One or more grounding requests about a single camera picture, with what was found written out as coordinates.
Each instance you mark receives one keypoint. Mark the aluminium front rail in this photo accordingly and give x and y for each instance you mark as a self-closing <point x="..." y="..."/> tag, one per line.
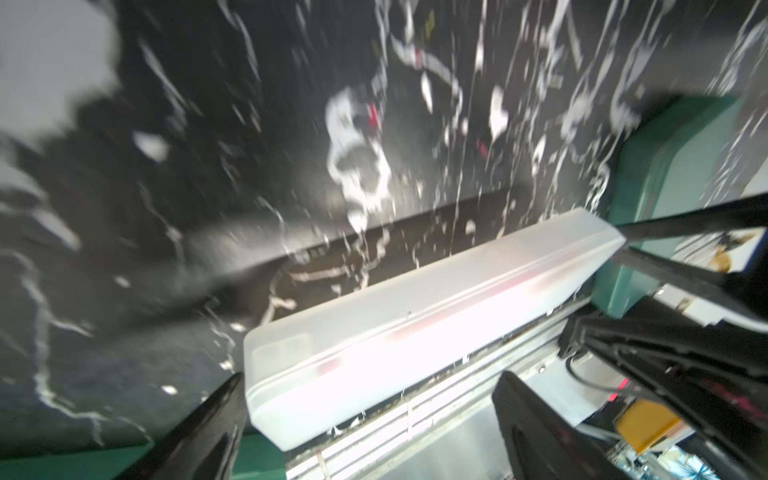
<point x="377" y="446"/>

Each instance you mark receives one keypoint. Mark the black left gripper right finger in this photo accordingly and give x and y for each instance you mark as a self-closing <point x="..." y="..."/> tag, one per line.
<point x="539" y="443"/>

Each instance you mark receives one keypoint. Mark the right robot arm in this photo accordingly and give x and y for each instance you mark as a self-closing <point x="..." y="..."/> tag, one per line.
<point x="713" y="378"/>

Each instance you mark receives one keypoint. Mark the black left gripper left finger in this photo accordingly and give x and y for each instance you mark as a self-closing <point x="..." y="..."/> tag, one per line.
<point x="202" y="446"/>

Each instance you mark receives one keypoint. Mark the clear case with red pen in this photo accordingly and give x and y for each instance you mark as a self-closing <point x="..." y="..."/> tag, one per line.
<point x="319" y="367"/>

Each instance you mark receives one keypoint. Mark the green pencil case front right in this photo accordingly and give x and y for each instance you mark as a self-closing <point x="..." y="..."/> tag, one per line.
<point x="663" y="170"/>

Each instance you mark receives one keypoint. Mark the green pencil case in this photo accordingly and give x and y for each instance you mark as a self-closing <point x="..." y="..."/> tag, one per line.
<point x="663" y="170"/>
<point x="258" y="458"/>

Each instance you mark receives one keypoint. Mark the green pencil case front left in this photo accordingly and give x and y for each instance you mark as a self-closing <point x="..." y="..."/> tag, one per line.
<point x="258" y="458"/>

